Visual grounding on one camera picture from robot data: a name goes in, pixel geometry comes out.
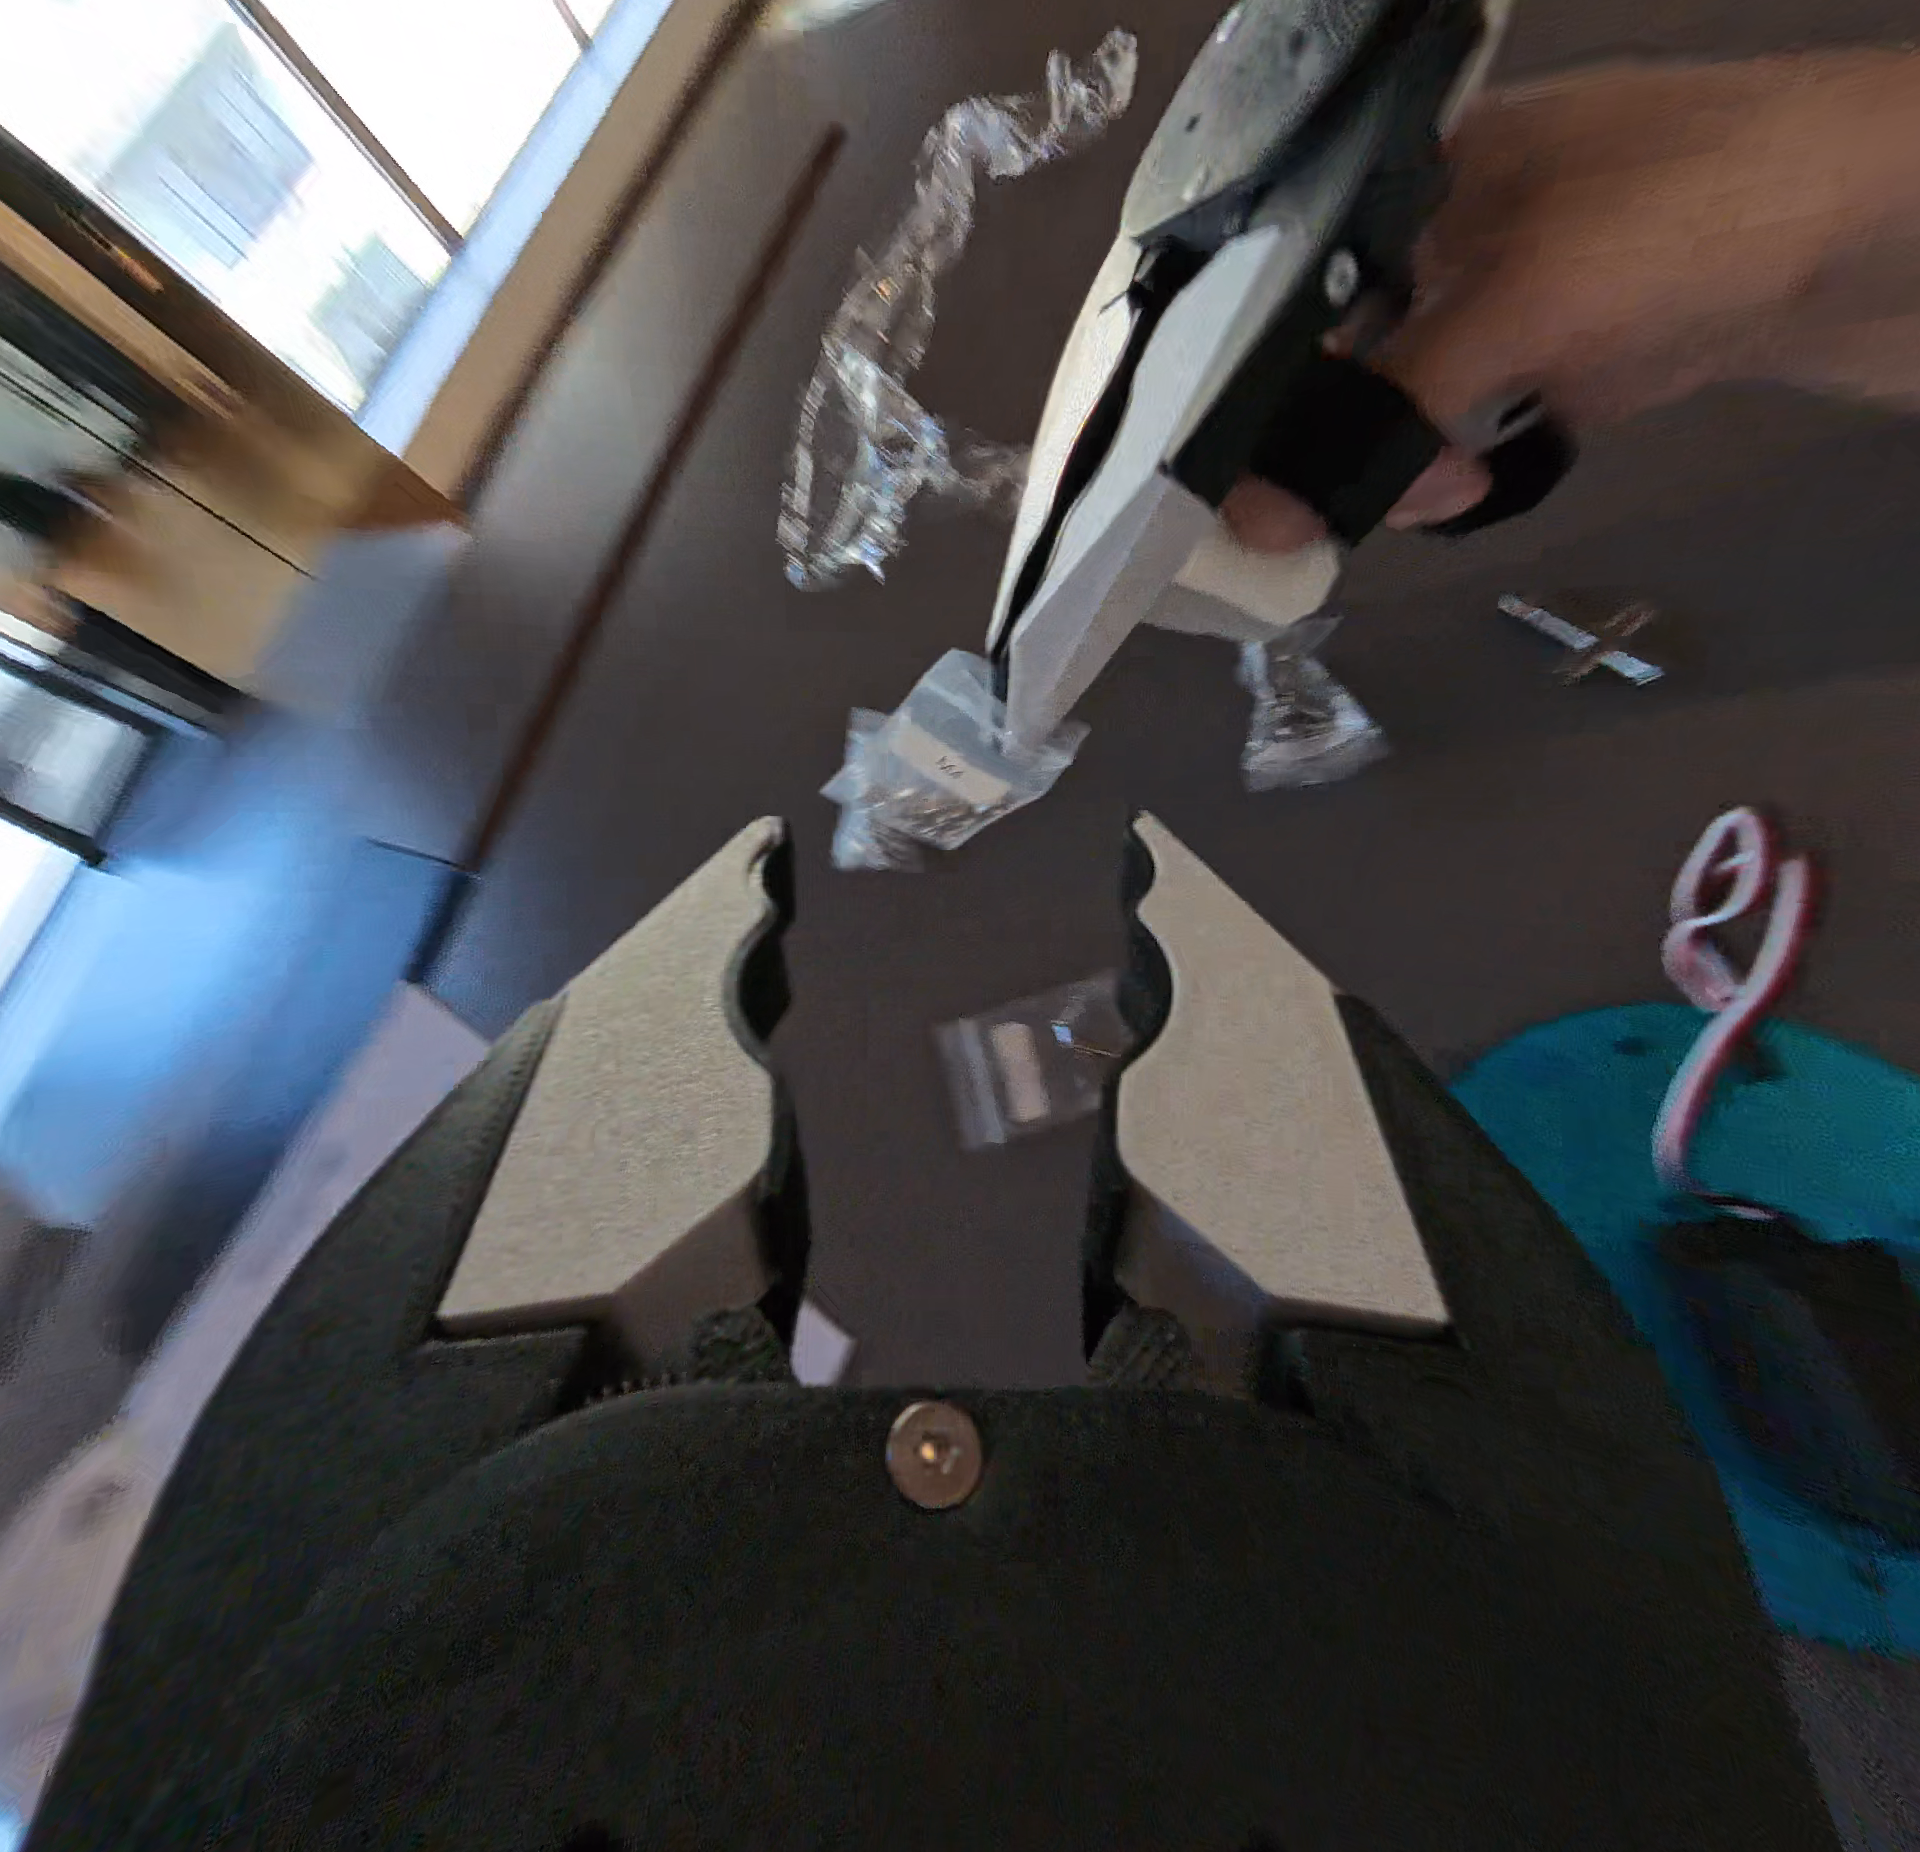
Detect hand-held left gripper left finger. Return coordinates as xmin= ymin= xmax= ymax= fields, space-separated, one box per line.
xmin=433 ymin=814 xmax=812 ymax=1359

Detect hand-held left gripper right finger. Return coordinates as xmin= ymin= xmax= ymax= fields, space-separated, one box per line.
xmin=1094 ymin=810 xmax=1456 ymax=1359

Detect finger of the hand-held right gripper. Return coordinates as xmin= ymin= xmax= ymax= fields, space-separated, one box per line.
xmin=984 ymin=231 xmax=1156 ymax=662
xmin=997 ymin=221 xmax=1328 ymax=755

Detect clear bag of nuts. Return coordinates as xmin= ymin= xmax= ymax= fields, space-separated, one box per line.
xmin=821 ymin=647 xmax=1091 ymax=875

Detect black servo motor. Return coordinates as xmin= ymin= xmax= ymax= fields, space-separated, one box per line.
xmin=1658 ymin=1206 xmax=1920 ymax=1562

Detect dark grey desk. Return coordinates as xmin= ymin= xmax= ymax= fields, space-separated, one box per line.
xmin=395 ymin=0 xmax=1920 ymax=1852

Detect light grey desk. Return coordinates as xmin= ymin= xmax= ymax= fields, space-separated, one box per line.
xmin=0 ymin=524 xmax=472 ymax=1237

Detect person's right hand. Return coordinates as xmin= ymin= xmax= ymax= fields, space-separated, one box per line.
xmin=1219 ymin=92 xmax=1653 ymax=553

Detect crumpled clear plastic wrap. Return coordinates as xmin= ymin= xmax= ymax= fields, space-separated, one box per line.
xmin=771 ymin=26 xmax=1141 ymax=594

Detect illustrated assembly manual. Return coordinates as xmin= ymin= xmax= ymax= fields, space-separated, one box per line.
xmin=0 ymin=983 xmax=519 ymax=1792

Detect flat clear bag white label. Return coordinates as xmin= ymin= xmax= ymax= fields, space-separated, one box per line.
xmin=928 ymin=970 xmax=1138 ymax=1150

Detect blue round metal plate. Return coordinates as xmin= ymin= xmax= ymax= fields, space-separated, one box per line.
xmin=1445 ymin=1001 xmax=1920 ymax=1659

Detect clear bag of screws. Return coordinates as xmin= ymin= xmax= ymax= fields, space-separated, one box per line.
xmin=1234 ymin=620 xmax=1391 ymax=794

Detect silver cross wrench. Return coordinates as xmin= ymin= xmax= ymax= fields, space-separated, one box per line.
xmin=1495 ymin=593 xmax=1671 ymax=688

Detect large window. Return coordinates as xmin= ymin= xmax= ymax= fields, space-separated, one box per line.
xmin=0 ymin=0 xmax=722 ymax=416

